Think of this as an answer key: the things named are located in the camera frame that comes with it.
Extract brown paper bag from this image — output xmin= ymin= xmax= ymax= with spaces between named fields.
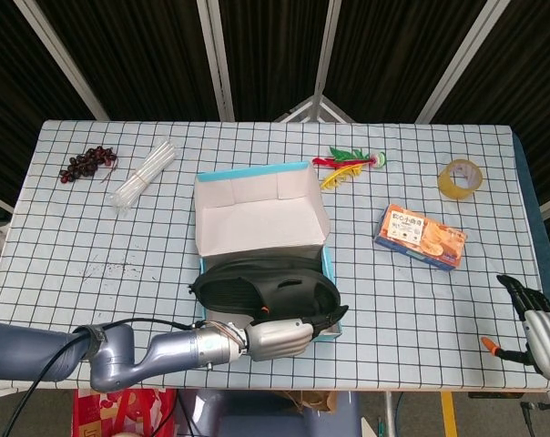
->
xmin=288 ymin=391 xmax=339 ymax=415

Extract light blue shoe box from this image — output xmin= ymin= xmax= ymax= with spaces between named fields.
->
xmin=193 ymin=161 xmax=344 ymax=345

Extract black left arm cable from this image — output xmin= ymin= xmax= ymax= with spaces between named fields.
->
xmin=5 ymin=317 xmax=199 ymax=437

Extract red patterned bag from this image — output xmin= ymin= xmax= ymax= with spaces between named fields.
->
xmin=72 ymin=388 xmax=178 ymax=437

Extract white triangular frame foot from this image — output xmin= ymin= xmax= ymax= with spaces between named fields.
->
xmin=274 ymin=95 xmax=356 ymax=123

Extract black rubber slipper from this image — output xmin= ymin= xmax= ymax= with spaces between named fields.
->
xmin=200 ymin=255 xmax=331 ymax=281
xmin=188 ymin=262 xmax=344 ymax=330

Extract yellow packing tape roll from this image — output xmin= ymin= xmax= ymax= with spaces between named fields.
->
xmin=437 ymin=158 xmax=484 ymax=200

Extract coloured left wrist wires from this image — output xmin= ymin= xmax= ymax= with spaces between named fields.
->
xmin=195 ymin=320 xmax=250 ymax=351

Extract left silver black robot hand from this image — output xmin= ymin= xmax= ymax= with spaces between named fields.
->
xmin=245 ymin=304 xmax=349 ymax=363

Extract black pleated curtain panel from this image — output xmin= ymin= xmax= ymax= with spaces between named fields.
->
xmin=0 ymin=0 xmax=97 ymax=197
xmin=209 ymin=0 xmax=331 ymax=122
xmin=324 ymin=0 xmax=490 ymax=123
xmin=432 ymin=0 xmax=550 ymax=206
xmin=36 ymin=0 xmax=221 ymax=122

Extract colourful feather shuttlecock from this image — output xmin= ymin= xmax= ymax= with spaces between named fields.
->
xmin=311 ymin=145 xmax=389 ymax=188

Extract white screen frame post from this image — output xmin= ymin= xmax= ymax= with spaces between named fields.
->
xmin=313 ymin=0 xmax=344 ymax=122
xmin=415 ymin=0 xmax=515 ymax=124
xmin=13 ymin=0 xmax=110 ymax=122
xmin=196 ymin=0 xmax=235 ymax=122

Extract metal table leg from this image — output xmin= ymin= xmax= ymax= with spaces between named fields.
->
xmin=382 ymin=391 xmax=394 ymax=437

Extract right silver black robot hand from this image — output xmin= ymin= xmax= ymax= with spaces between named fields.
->
xmin=480 ymin=274 xmax=550 ymax=379

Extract dark red grape bunch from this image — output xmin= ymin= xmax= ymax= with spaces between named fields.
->
xmin=58 ymin=145 xmax=119 ymax=185

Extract blue cable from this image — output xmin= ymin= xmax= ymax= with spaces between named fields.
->
xmin=395 ymin=391 xmax=406 ymax=437

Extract grey blue chair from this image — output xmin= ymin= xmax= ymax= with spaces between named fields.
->
xmin=177 ymin=390 xmax=362 ymax=437

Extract clear plastic straw bundle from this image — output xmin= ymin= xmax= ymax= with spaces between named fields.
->
xmin=109 ymin=136 xmax=180 ymax=215

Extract orange blue biscuit box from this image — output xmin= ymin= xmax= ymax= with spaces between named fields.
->
xmin=372 ymin=203 xmax=468 ymax=273

